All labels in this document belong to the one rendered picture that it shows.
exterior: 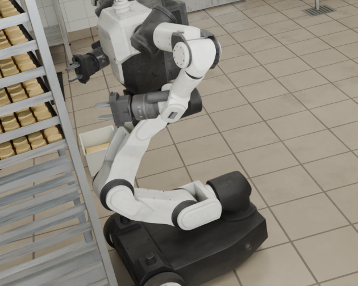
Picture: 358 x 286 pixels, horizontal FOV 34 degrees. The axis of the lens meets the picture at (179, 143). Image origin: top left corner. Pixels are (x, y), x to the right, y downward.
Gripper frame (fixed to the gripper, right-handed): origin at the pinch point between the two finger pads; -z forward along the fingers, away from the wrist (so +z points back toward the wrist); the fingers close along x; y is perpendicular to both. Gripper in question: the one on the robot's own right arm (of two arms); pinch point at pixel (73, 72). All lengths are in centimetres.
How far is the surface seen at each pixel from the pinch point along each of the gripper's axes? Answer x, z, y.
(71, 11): -65, 239, -276
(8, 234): -34, -60, 16
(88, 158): -82, 47, -66
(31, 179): -17, -48, 23
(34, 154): -8, -45, 25
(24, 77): 19, -41, 27
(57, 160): -34.6, -15.9, -6.5
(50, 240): -43, -49, 23
